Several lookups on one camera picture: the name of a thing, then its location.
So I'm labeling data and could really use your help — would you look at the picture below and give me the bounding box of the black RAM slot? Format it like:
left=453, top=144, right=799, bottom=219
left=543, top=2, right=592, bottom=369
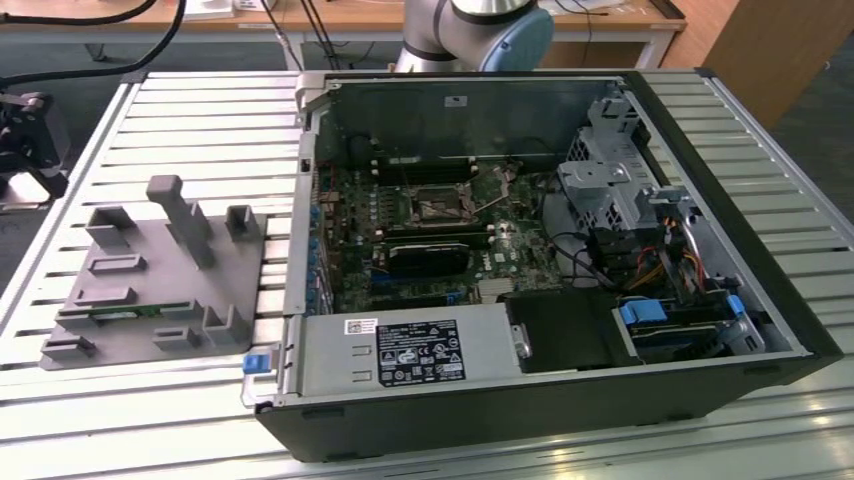
left=381, top=223, right=493, bottom=238
left=383, top=232, right=496, bottom=248
left=372, top=168, right=479, bottom=186
left=369, top=155, right=476, bottom=173

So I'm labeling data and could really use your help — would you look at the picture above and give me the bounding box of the CPU socket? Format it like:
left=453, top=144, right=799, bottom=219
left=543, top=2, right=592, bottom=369
left=408, top=186, right=483, bottom=227

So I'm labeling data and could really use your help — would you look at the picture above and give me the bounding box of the wooden desk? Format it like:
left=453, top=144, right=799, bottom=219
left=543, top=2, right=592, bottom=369
left=0, top=0, right=688, bottom=71

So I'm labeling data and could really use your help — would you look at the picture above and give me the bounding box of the gray plastic parts rack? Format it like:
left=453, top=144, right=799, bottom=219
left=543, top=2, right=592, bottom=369
left=38, top=174, right=272, bottom=372

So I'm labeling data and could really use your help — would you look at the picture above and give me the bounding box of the green RAM stick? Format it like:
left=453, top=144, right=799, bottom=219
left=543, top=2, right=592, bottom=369
left=84, top=308, right=166, bottom=321

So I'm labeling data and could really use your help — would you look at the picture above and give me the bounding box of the silver power supply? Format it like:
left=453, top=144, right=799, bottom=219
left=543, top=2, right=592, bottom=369
left=281, top=303, right=529, bottom=397

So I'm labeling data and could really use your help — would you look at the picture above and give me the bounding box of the black graphics card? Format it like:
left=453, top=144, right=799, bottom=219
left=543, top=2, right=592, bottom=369
left=384, top=242, right=473, bottom=280

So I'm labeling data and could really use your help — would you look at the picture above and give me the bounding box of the metal socket cover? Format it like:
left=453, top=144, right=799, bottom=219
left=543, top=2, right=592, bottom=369
left=469, top=158, right=532, bottom=211

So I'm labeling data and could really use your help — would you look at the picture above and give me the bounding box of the black power supply label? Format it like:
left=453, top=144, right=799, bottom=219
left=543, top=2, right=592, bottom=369
left=375, top=318, right=469, bottom=387

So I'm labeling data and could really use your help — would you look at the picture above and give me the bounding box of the silver chipset heatsink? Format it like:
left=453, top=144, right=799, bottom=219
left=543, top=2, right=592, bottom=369
left=475, top=278, right=520, bottom=305

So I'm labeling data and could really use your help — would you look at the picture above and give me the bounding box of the green motherboard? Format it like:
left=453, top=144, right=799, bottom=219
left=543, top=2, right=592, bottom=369
left=311, top=163, right=592, bottom=317

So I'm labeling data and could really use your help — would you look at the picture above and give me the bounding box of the silver metal disk bay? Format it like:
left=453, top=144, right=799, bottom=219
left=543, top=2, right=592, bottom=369
left=555, top=96, right=671, bottom=237

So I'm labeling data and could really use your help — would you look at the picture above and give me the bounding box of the black open PC case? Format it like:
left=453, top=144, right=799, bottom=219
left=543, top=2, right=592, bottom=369
left=252, top=67, right=843, bottom=464

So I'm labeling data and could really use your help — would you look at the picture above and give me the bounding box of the black plastic air shroud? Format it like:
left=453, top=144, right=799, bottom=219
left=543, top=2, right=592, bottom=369
left=501, top=289, right=636, bottom=375

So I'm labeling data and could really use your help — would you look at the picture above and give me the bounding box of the hard disk in blue carrier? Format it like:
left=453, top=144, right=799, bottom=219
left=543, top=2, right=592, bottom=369
left=613, top=295, right=732, bottom=362

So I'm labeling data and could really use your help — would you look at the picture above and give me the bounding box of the wooden cabinet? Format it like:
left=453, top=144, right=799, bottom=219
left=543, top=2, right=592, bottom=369
left=691, top=0, right=854, bottom=132

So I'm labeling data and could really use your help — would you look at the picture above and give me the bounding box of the thick black cable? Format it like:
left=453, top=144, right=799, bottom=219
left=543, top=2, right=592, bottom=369
left=0, top=0, right=189, bottom=87

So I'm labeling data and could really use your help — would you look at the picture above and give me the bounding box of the black wire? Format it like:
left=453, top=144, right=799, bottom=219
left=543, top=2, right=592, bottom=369
left=543, top=177, right=605, bottom=287

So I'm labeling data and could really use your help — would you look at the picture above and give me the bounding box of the orange and yellow wire bundle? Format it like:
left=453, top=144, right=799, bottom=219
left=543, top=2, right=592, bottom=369
left=632, top=213, right=710, bottom=292

